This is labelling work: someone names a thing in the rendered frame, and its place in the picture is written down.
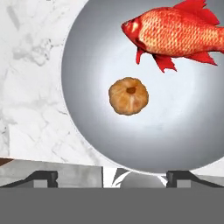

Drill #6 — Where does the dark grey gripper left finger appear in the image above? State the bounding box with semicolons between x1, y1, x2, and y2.
2;171;59;189

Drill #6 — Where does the red fish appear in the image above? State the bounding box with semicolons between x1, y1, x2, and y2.
121;0;224;74

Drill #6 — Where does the orange-brown tangerine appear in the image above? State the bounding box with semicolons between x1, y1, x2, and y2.
108;76;150;116

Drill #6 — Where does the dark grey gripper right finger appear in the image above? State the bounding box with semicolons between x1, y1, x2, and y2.
166;170;223;189

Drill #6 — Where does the grey bowl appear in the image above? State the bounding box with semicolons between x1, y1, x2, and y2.
60;0;224;175

